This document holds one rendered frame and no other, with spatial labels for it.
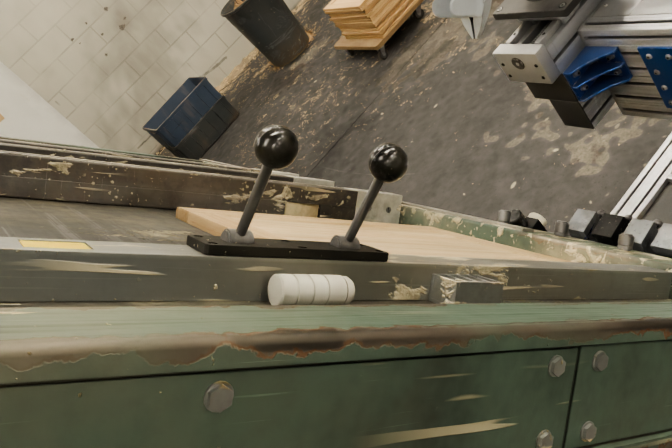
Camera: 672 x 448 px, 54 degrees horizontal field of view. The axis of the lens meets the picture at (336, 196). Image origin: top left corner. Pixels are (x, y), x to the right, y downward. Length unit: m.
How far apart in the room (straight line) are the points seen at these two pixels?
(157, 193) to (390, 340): 0.90
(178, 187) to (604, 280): 0.74
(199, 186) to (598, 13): 0.95
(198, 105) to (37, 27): 1.60
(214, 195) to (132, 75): 5.14
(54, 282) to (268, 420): 0.25
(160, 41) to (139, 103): 0.60
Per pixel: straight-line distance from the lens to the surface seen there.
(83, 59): 6.29
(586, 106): 1.64
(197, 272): 0.57
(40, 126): 4.88
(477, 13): 0.87
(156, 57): 6.41
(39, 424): 0.31
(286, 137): 0.54
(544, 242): 1.22
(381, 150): 0.61
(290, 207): 1.34
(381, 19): 4.42
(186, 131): 5.43
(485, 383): 0.43
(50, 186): 1.18
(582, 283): 0.91
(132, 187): 1.21
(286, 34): 5.62
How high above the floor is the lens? 1.73
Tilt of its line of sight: 29 degrees down
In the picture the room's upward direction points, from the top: 43 degrees counter-clockwise
